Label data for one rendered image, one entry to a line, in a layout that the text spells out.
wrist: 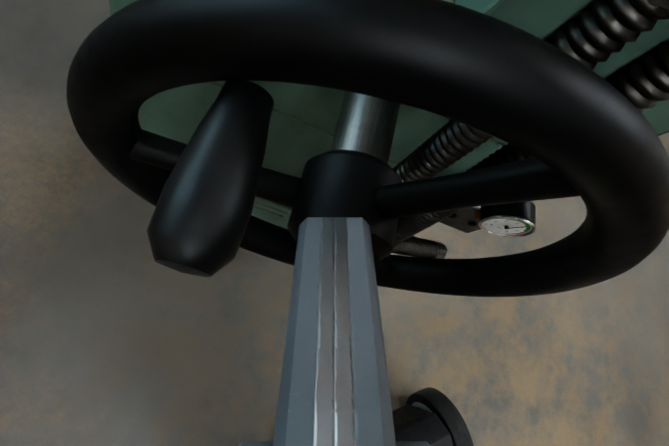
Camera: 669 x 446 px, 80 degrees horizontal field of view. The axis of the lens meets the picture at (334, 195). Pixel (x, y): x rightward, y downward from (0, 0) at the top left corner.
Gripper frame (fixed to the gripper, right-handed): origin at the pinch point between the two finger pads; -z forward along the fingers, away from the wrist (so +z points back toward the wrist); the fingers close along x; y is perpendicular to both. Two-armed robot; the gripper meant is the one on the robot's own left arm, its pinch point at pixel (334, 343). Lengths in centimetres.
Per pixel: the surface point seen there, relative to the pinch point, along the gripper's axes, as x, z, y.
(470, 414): 38, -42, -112
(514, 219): 20.3, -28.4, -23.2
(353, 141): 1.1, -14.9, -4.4
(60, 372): -55, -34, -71
